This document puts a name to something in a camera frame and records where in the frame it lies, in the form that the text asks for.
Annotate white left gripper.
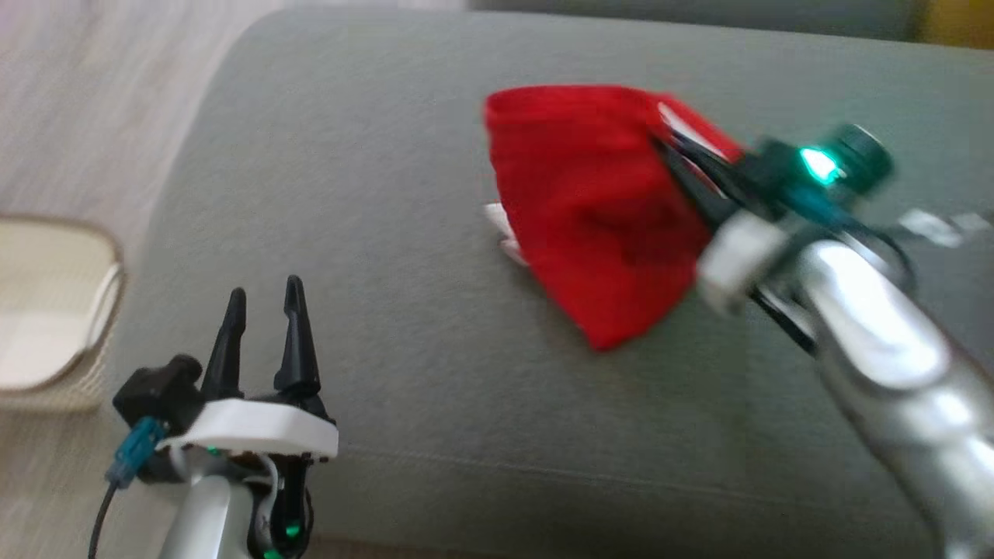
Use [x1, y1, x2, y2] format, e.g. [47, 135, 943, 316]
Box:
[159, 275, 339, 459]

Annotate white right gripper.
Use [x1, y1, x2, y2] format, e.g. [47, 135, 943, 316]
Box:
[654, 130, 801, 315]

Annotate red basketball jersey white trim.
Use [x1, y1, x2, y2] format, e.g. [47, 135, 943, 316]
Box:
[483, 84, 750, 352]

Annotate grey fabric sofa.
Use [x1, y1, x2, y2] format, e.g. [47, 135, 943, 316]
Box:
[105, 8, 994, 559]

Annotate dark grey sofa back cushion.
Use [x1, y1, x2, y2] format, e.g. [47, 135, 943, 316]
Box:
[466, 0, 929, 40]

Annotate cream wicker laundry basket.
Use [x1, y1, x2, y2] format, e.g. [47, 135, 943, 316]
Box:
[0, 216, 127, 412]

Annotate yellow object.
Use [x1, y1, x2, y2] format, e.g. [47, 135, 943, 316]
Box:
[916, 0, 994, 49]

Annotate left arm cable teal connector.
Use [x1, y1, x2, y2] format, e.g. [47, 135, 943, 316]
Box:
[88, 417, 168, 559]

